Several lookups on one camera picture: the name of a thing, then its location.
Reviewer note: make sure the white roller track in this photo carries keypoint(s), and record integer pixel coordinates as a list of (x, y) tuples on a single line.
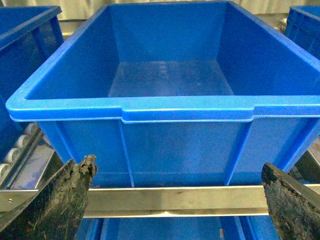
[(16, 153)]

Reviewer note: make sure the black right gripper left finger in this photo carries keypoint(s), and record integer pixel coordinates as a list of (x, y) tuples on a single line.
[(56, 210)]

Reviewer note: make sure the blue source bin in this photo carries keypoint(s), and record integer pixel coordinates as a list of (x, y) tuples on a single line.
[(28, 37)]

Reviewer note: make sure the blue target bin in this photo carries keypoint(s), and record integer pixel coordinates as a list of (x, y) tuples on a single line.
[(175, 94)]

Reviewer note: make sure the metal front rack rail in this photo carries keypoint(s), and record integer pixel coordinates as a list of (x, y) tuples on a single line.
[(165, 202)]

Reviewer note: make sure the blue far right bin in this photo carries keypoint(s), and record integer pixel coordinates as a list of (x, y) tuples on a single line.
[(303, 27)]

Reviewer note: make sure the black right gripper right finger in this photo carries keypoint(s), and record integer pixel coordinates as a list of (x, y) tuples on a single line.
[(293, 207)]

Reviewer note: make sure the blue lower shelf bin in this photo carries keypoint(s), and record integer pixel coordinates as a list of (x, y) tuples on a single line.
[(178, 228)]

